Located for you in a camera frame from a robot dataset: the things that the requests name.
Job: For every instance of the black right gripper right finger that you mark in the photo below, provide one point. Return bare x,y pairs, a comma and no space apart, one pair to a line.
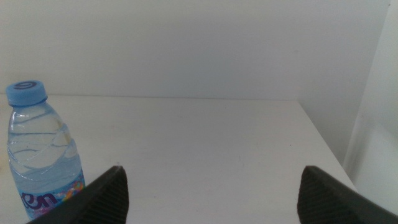
326,199

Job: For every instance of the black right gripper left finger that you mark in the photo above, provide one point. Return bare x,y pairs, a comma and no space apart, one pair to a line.
105,199

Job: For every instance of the clear water bottle blue cap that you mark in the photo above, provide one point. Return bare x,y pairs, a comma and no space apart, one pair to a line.
43,149

